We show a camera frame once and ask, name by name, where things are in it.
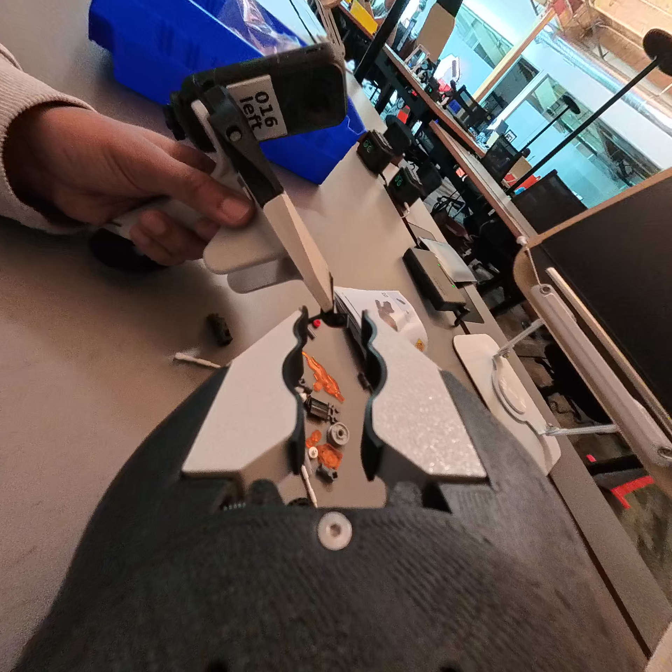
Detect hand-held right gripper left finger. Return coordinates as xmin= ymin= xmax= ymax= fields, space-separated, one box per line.
xmin=181 ymin=307 xmax=312 ymax=506

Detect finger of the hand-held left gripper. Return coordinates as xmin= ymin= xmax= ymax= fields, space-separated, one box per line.
xmin=203 ymin=210 xmax=288 ymax=276
xmin=262 ymin=192 xmax=336 ymax=313

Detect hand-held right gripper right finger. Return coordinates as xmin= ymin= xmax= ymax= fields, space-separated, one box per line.
xmin=360 ymin=310 xmax=489 ymax=507

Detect dark grey lego piece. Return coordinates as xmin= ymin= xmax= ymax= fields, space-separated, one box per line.
xmin=206 ymin=313 xmax=233 ymax=347

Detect person's left forearm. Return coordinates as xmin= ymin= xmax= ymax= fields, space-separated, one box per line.
xmin=0 ymin=44 xmax=98 ymax=234

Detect orange lego flame piece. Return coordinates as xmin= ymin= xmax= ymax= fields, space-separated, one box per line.
xmin=302 ymin=352 xmax=345 ymax=404

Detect lego instruction booklet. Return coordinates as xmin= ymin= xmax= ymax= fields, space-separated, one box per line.
xmin=333 ymin=286 xmax=430 ymax=363

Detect person's left hand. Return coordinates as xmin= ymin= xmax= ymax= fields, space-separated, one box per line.
xmin=5 ymin=105 xmax=258 ymax=267

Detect small dark motor part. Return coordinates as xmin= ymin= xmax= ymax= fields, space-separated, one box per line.
xmin=303 ymin=395 xmax=338 ymax=422

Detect clear plastic bag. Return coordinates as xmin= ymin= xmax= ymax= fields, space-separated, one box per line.
xmin=226 ymin=0 xmax=326 ymax=48

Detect black battery charger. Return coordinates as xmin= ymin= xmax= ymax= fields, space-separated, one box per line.
xmin=357 ymin=130 xmax=396 ymax=174
xmin=387 ymin=167 xmax=427 ymax=207

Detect black power adapter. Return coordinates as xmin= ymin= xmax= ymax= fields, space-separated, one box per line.
xmin=402 ymin=248 xmax=469 ymax=312

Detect silver flat box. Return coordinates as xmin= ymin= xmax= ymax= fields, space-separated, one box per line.
xmin=418 ymin=237 xmax=477 ymax=284

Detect blue plastic bin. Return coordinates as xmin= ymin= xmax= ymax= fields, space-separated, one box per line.
xmin=88 ymin=0 xmax=366 ymax=186

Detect cluttered background workbench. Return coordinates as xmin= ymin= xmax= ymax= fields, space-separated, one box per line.
xmin=336 ymin=0 xmax=541 ymax=242

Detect black panel wooden edge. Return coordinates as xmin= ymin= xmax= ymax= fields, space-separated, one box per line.
xmin=513 ymin=167 xmax=672 ymax=421

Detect short black stand pole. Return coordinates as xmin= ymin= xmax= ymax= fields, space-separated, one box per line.
xmin=517 ymin=94 xmax=582 ymax=153

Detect tall black stand pole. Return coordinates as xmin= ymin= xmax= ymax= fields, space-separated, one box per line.
xmin=506 ymin=29 xmax=672 ymax=190

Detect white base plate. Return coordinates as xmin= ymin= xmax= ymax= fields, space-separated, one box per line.
xmin=454 ymin=333 xmax=561 ymax=476

